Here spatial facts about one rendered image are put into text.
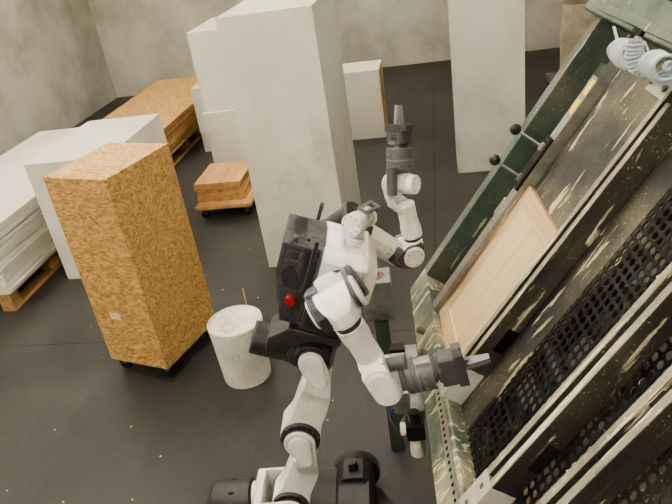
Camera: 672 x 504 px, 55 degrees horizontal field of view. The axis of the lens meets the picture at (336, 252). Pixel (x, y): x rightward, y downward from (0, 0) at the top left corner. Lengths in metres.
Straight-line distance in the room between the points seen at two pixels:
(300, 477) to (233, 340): 1.13
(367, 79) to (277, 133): 2.72
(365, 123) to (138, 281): 4.05
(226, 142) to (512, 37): 2.72
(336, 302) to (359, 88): 5.54
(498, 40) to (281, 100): 2.10
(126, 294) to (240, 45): 1.67
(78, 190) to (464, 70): 3.37
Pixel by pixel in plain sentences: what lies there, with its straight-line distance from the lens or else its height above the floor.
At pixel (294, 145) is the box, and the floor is 0.91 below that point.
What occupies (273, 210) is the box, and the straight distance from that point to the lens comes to 4.54.
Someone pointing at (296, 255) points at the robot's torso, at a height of 1.37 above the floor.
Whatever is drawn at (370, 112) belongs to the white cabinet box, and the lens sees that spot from 6.99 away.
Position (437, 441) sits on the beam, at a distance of 1.98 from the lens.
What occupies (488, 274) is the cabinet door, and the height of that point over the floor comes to 1.12.
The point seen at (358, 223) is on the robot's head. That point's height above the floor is 1.43.
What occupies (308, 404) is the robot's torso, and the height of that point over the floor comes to 0.77.
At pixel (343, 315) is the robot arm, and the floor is 1.43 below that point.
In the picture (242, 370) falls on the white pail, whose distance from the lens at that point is 3.58.
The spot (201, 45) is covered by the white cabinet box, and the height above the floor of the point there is 1.32.
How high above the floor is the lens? 2.25
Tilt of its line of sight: 28 degrees down
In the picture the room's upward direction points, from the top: 9 degrees counter-clockwise
